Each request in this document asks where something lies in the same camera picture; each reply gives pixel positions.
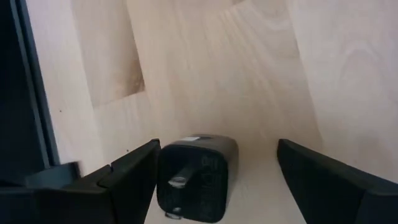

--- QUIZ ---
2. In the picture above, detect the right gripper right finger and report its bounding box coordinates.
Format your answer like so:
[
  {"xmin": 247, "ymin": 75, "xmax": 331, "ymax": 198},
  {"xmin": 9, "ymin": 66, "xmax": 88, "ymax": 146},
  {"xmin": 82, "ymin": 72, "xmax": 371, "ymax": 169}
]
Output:
[{"xmin": 277, "ymin": 138, "xmax": 398, "ymax": 224}]

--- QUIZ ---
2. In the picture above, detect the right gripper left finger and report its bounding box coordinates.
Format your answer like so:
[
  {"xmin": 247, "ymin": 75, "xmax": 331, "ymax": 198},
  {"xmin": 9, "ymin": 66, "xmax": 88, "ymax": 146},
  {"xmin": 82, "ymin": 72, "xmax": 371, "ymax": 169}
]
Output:
[{"xmin": 0, "ymin": 139, "xmax": 162, "ymax": 224}]

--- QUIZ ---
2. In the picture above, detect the black wall charger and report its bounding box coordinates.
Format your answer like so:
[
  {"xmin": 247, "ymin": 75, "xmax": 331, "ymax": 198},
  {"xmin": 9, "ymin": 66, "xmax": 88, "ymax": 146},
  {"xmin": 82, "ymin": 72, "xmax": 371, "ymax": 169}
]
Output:
[{"xmin": 156, "ymin": 134, "xmax": 239, "ymax": 223}]

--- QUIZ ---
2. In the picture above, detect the black frame bracket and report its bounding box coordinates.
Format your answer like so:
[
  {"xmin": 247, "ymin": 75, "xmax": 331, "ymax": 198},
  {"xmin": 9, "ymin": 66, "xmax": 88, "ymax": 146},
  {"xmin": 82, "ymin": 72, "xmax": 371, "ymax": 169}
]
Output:
[{"xmin": 24, "ymin": 161, "xmax": 82, "ymax": 188}]

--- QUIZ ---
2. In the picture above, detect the black aluminium frame rail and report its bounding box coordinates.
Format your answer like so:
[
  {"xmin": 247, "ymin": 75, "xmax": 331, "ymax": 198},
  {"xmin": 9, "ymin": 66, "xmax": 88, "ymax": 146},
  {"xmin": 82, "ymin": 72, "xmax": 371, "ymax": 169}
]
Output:
[{"xmin": 0, "ymin": 0, "xmax": 62, "ymax": 187}]

